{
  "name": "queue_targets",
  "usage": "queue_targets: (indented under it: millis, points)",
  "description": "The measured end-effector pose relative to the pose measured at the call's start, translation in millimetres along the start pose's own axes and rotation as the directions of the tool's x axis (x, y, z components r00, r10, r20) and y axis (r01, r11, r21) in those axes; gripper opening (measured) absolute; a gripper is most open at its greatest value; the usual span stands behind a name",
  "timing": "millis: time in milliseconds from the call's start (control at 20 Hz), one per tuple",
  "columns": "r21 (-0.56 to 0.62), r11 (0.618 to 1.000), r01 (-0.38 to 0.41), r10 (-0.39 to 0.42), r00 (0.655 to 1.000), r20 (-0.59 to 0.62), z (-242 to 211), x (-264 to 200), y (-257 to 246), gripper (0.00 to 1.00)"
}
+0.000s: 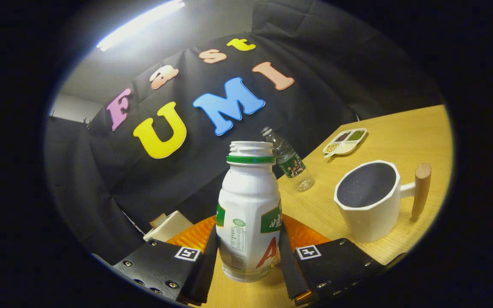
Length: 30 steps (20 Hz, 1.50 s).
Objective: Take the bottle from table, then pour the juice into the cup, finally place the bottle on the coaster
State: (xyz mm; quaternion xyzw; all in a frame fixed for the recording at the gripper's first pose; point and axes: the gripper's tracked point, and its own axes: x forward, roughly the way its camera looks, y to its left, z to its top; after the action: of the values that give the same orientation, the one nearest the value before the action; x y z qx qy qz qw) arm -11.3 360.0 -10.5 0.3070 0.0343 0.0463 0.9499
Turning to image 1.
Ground black backdrop cloth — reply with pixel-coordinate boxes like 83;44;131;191
45;0;444;266

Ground wooden table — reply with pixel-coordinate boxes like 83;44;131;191
199;105;452;308

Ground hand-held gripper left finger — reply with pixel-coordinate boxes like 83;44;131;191
113;215;219;305

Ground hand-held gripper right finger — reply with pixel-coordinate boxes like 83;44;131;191
278;214;386;306

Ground white cup with wooden handle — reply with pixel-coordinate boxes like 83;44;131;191
334;160;432;243

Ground cream white toaster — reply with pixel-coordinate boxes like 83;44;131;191
143;210;194;243

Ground clear plastic water bottle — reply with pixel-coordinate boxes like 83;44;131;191
261;126;315;192

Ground white divided dish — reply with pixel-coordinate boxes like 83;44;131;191
323;127;368;158

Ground white juice bottle green label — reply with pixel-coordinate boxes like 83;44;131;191
216;141;282;283

